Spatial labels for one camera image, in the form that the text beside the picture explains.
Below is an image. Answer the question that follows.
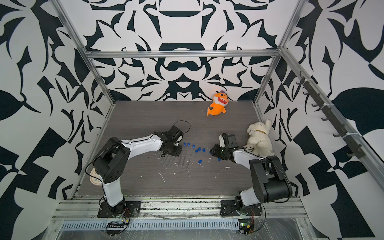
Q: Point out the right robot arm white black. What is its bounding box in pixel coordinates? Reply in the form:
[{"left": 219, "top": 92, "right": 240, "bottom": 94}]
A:
[{"left": 210, "top": 133, "right": 293, "bottom": 208}]

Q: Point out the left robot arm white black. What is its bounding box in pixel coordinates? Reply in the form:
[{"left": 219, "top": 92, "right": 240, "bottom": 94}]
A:
[{"left": 92, "top": 126, "right": 184, "bottom": 209}]

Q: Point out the white dog plush toy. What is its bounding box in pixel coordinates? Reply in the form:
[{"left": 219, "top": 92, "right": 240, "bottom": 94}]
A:
[{"left": 244, "top": 119, "right": 274, "bottom": 157}]

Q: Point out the orange shark plush toy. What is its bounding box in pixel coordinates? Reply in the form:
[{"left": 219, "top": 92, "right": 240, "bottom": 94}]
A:
[{"left": 207, "top": 91, "right": 229, "bottom": 116}]

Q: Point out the beige round toy clock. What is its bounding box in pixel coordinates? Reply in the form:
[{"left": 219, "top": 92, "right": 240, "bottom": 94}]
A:
[{"left": 90, "top": 168, "right": 103, "bottom": 186}]

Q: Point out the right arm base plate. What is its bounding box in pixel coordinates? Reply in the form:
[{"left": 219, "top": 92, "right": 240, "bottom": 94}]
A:
[{"left": 220, "top": 200, "right": 263, "bottom": 217}]

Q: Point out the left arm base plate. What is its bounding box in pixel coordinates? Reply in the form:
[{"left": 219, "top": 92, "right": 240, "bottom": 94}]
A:
[{"left": 97, "top": 201, "right": 142, "bottom": 219}]

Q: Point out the black wall hook rail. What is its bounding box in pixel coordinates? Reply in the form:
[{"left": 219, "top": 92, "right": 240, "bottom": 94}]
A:
[{"left": 297, "top": 73, "right": 367, "bottom": 159}]

